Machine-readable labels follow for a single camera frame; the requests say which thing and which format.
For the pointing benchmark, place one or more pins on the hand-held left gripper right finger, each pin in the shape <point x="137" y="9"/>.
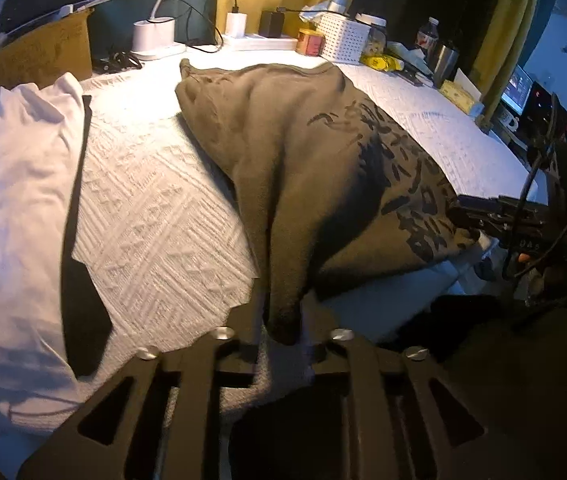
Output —
<point x="328" y="355"/>

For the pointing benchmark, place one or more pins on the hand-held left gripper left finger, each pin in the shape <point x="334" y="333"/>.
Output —
<point x="243" y="355"/>

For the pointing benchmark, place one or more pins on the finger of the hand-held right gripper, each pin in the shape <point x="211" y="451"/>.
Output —
<point x="473" y="215"/>

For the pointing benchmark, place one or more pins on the brown printed t-shirt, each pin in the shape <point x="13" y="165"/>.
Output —
<point x="303" y="160"/>

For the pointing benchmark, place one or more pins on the white mug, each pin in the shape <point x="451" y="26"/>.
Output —
<point x="508" y="120"/>

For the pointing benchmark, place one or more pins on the black computer case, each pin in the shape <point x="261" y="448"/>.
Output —
<point x="551" y="107"/>

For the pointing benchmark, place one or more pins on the green yellow tissue pack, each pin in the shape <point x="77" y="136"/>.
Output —
<point x="461" y="96"/>

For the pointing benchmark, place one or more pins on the computer monitor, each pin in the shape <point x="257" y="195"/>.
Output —
<point x="517" y="90"/>

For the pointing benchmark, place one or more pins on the stainless steel tumbler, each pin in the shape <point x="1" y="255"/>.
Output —
<point x="446" y="65"/>

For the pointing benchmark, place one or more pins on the white leaf print tissue pack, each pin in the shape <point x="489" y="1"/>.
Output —
<point x="408" y="55"/>

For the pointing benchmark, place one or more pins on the yellow duck snack bag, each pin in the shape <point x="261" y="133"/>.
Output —
<point x="383" y="62"/>

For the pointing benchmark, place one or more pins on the clear plastic water bottle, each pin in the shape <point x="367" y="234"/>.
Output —
<point x="428" y="37"/>

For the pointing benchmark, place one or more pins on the narrow yellow curtain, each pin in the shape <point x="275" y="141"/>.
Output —
<point x="518" y="35"/>

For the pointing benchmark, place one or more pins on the clear jar with white lid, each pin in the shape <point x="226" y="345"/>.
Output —
<point x="376" y="35"/>

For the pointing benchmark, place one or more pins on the white woven plastic basket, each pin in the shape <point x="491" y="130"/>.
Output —
<point x="343" y="37"/>

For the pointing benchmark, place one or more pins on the red tin can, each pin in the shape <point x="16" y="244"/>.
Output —
<point x="310" y="42"/>

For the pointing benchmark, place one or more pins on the white bottle with blue cap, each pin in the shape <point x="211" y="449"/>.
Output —
<point x="338" y="3"/>

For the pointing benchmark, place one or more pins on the white power strip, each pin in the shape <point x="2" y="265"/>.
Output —
<point x="258" y="42"/>

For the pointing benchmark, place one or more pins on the black charger plug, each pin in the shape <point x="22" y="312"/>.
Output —
<point x="272" y="24"/>

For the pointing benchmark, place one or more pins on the white garment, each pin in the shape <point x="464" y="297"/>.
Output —
<point x="8" y="185"/>

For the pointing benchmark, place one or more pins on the white charger plug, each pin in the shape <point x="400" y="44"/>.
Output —
<point x="236" y="22"/>

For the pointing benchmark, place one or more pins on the white desk lamp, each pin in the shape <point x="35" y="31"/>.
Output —
<point x="153" y="37"/>

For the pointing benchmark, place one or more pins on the brown cardboard box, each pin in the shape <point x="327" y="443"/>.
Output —
<point x="38" y="55"/>

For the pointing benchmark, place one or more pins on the dark curtain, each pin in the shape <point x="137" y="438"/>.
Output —
<point x="118" y="10"/>

